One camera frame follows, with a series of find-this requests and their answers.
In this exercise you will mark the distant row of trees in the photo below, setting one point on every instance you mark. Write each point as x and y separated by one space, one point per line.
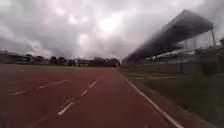
100 62

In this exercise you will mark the red running track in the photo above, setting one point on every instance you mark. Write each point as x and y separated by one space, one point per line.
110 103

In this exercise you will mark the roofed grandstand building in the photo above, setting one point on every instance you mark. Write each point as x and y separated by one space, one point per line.
180 30

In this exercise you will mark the grass strip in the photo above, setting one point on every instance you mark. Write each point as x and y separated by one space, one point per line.
186 93

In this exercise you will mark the low long building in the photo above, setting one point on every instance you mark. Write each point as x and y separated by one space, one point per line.
13 58

